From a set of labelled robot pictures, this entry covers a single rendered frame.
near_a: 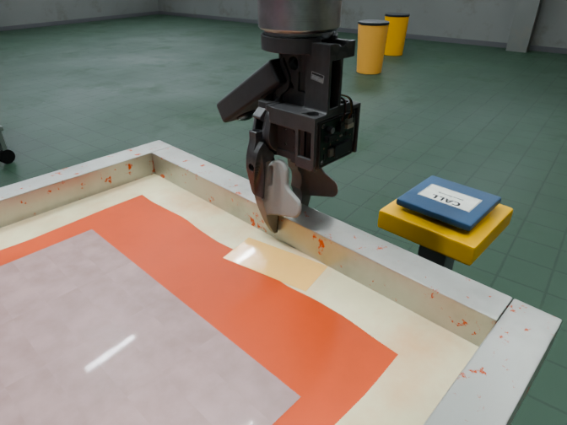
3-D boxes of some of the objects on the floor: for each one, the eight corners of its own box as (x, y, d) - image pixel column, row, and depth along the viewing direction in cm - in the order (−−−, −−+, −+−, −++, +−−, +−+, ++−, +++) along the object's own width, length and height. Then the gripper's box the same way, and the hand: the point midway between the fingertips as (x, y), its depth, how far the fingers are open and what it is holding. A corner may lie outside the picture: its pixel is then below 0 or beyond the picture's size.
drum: (388, 71, 559) (395, 20, 529) (375, 76, 533) (380, 24, 503) (363, 67, 579) (367, 18, 549) (348, 72, 553) (352, 21, 523)
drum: (408, 54, 663) (413, 13, 634) (397, 57, 639) (402, 15, 611) (387, 51, 683) (391, 12, 654) (375, 54, 659) (380, 13, 631)
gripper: (299, 46, 33) (295, 268, 44) (380, 31, 40) (360, 225, 51) (226, 35, 38) (239, 236, 49) (310, 24, 45) (305, 201, 56)
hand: (283, 212), depth 51 cm, fingers closed on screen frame, 4 cm apart
